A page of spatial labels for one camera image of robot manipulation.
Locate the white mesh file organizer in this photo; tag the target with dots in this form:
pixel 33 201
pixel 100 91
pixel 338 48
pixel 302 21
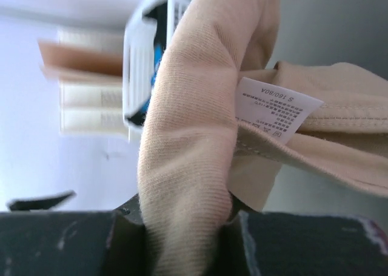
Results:
pixel 91 105

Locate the brown paper folder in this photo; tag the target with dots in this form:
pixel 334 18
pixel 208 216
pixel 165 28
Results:
pixel 70 63

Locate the white plastic laundry basket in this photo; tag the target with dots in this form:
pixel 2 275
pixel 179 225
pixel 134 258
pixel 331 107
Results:
pixel 175 10

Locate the blue white t shirt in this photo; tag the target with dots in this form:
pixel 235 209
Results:
pixel 147 45

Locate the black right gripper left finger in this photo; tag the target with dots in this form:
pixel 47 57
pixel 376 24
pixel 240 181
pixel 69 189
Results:
pixel 130 210

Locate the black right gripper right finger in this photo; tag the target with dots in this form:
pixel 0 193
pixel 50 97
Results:
pixel 238 208

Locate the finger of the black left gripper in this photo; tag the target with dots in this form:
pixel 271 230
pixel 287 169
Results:
pixel 43 203

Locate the beige t shirt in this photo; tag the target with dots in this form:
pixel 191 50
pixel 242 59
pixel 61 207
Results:
pixel 195 155

